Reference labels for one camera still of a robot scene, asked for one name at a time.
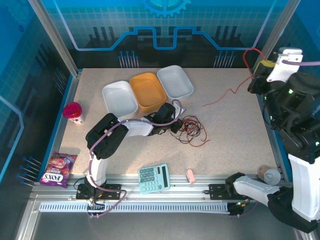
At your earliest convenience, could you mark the thin black cable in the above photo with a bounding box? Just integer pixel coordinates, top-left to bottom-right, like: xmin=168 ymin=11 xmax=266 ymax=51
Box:
xmin=170 ymin=115 xmax=201 ymax=145
xmin=174 ymin=115 xmax=199 ymax=139
xmin=172 ymin=128 xmax=196 ymax=145

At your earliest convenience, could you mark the orange plastic bin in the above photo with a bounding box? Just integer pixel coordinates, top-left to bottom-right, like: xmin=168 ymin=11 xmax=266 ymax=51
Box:
xmin=129 ymin=72 xmax=167 ymax=117

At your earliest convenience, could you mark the white plastic bin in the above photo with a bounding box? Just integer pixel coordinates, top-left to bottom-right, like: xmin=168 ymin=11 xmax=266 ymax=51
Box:
xmin=101 ymin=80 xmax=139 ymax=120
xmin=156 ymin=64 xmax=195 ymax=101

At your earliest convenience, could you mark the small pink eraser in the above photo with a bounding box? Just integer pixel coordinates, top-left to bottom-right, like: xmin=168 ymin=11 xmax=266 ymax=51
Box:
xmin=186 ymin=169 xmax=197 ymax=185

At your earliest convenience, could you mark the teal calculator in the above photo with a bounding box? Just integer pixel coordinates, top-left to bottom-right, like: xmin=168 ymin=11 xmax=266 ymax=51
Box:
xmin=138 ymin=163 xmax=172 ymax=196

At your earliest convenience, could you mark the cup with pink lid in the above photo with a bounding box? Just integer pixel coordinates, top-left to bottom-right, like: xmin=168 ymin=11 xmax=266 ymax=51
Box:
xmin=62 ymin=101 xmax=85 ymax=126

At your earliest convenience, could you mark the purple candy bag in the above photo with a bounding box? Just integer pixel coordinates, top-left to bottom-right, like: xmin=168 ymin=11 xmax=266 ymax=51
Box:
xmin=39 ymin=151 xmax=79 ymax=189

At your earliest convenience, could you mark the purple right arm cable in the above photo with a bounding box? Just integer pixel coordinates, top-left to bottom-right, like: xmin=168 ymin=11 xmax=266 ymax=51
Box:
xmin=229 ymin=58 xmax=320 ymax=220

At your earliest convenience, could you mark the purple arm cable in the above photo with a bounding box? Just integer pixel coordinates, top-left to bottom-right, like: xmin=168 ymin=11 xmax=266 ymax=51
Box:
xmin=87 ymin=99 xmax=183 ymax=220
xmin=229 ymin=58 xmax=320 ymax=220

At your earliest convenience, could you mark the aluminium frame post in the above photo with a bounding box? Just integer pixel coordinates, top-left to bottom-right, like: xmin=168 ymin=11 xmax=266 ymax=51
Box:
xmin=251 ymin=0 xmax=302 ymax=76
xmin=27 ymin=0 xmax=82 ymax=77

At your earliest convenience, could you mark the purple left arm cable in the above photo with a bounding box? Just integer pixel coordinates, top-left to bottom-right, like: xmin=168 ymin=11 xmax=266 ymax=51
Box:
xmin=87 ymin=99 xmax=183 ymax=220

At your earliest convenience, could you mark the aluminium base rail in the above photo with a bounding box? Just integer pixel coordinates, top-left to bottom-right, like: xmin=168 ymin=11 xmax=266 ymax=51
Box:
xmin=29 ymin=173 xmax=286 ymax=201

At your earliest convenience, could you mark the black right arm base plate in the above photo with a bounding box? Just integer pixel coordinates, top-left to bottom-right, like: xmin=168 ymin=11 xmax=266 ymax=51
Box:
xmin=208 ymin=183 xmax=235 ymax=201

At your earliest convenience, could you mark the white slotted cable duct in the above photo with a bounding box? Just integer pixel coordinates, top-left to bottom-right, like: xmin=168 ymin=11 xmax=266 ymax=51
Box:
xmin=39 ymin=201 xmax=230 ymax=214

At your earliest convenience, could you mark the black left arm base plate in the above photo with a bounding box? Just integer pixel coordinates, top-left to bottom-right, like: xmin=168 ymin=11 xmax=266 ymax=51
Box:
xmin=75 ymin=183 xmax=122 ymax=201

